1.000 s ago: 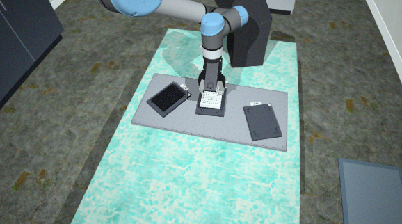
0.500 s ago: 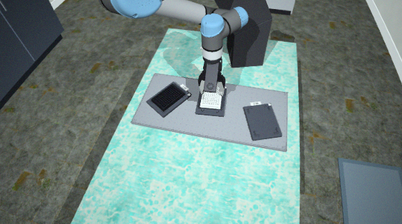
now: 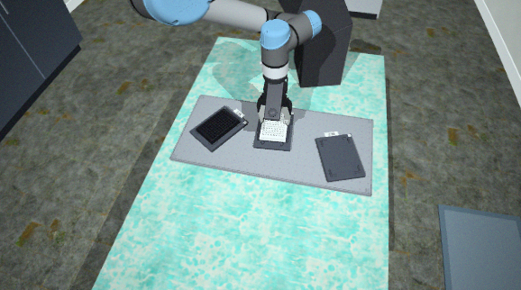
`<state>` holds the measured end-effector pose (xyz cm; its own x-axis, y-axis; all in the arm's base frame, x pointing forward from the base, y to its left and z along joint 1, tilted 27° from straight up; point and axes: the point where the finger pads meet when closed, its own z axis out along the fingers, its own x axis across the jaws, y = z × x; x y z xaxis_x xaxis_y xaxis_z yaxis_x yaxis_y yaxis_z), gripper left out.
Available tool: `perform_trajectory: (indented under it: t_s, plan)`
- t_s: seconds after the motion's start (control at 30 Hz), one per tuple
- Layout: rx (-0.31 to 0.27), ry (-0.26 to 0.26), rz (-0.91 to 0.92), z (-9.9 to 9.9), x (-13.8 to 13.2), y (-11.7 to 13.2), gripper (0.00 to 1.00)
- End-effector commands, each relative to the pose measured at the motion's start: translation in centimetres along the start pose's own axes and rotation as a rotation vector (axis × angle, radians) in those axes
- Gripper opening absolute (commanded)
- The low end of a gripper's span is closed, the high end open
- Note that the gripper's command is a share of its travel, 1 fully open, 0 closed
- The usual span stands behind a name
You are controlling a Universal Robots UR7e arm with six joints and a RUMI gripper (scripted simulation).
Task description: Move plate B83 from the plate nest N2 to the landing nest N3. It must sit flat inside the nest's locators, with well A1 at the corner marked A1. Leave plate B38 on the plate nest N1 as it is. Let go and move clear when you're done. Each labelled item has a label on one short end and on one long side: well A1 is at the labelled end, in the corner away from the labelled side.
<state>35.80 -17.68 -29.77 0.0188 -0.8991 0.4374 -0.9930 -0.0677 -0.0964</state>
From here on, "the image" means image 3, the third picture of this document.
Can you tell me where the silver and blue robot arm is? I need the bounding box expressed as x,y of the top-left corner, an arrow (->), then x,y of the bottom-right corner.
127,0 -> 322,122

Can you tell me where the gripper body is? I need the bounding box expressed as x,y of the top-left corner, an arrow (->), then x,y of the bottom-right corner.
261,74 -> 288,106

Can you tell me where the black microplate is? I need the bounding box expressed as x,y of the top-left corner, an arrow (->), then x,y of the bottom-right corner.
197,109 -> 240,144

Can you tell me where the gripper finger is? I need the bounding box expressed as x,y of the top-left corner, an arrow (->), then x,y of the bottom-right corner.
257,96 -> 265,123
281,98 -> 292,125

